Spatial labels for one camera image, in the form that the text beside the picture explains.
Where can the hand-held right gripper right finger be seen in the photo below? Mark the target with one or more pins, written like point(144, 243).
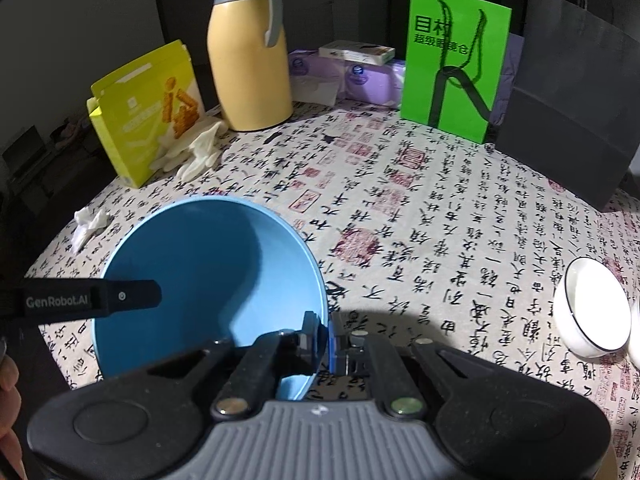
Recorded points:
point(339, 360)

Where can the pale purple bag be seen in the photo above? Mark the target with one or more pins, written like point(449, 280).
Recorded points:
point(510, 80)

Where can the white bowl with black rim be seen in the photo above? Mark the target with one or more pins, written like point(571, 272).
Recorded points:
point(636, 330)
point(595, 305)

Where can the crumpled white tissue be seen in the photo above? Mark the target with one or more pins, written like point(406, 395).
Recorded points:
point(87, 225)

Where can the person's left hand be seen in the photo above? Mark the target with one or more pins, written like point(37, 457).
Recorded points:
point(7, 390)

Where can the dark grey paper bag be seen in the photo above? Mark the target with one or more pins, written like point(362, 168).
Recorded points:
point(565, 125)

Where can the blue bowl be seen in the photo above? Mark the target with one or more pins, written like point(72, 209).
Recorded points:
point(200, 250)

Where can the white gloves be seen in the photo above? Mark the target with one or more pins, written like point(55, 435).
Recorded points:
point(200, 145)

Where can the green paper bag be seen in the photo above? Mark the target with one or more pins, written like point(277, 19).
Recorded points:
point(425, 85)

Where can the white tissue sheet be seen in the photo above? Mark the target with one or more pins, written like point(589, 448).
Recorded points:
point(315, 91)

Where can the calligraphy print tablecloth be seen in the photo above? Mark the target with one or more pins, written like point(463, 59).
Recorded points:
point(425, 200)

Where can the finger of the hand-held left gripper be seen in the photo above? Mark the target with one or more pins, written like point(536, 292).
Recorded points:
point(130, 296)

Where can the yellow snack box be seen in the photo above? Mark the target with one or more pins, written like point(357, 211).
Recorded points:
point(135, 125)

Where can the yellow thermos jug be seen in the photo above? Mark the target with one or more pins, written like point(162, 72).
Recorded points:
point(245, 70)

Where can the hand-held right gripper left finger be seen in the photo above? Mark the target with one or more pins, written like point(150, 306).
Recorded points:
point(320, 345)

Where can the small white flat box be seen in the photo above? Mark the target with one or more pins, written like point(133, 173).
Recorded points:
point(350, 52)

